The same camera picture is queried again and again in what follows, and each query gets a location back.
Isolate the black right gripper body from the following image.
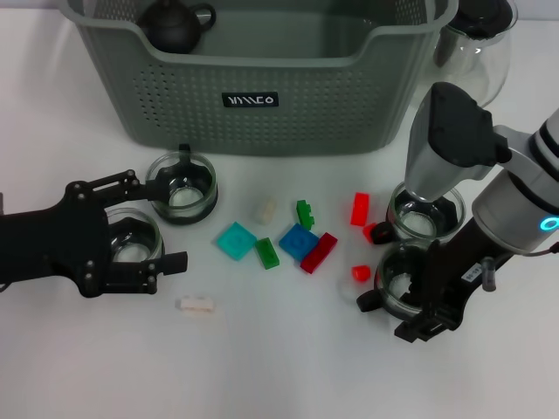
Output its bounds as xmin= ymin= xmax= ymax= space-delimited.
xmin=436 ymin=216 xmax=514 ymax=329

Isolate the blue square toy plate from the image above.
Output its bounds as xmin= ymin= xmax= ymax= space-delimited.
xmin=278 ymin=223 xmax=320 ymax=262

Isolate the grey-green perforated storage bin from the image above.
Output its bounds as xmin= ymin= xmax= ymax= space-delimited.
xmin=59 ymin=0 xmax=460 ymax=157

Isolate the dark clay teapot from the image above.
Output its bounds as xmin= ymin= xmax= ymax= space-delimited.
xmin=138 ymin=0 xmax=217 ymax=56

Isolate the large orange-red toy brick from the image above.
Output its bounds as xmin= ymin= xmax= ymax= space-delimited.
xmin=350 ymin=191 xmax=371 ymax=227

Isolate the grey right arm cable fitting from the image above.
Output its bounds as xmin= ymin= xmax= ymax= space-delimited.
xmin=479 ymin=257 xmax=498 ymax=292

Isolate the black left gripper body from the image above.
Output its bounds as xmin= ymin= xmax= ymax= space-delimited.
xmin=0 ymin=181 xmax=111 ymax=300

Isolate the white long toy brick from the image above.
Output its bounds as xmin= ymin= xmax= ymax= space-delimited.
xmin=174 ymin=295 xmax=217 ymax=316

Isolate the green two-stud toy brick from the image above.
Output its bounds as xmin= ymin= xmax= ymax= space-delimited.
xmin=254 ymin=237 xmax=282 ymax=271

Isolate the dark right arm cable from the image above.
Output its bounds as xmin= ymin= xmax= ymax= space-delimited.
xmin=521 ymin=243 xmax=559 ymax=259

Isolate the glass carafe with black lid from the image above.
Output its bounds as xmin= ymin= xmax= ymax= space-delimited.
xmin=431 ymin=0 xmax=519 ymax=108

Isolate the dark red long toy brick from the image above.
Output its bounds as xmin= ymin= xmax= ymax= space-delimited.
xmin=299 ymin=232 xmax=339 ymax=275

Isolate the green toy brick with side studs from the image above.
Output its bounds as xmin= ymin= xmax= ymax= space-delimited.
xmin=295 ymin=199 xmax=316 ymax=231

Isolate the cyan square toy plate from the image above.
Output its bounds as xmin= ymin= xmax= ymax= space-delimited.
xmin=213 ymin=221 xmax=258 ymax=262

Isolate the white sloped toy brick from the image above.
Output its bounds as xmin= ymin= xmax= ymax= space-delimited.
xmin=254 ymin=196 xmax=278 ymax=226

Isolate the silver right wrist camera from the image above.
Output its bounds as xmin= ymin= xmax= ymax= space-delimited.
xmin=404 ymin=81 xmax=513 ymax=203

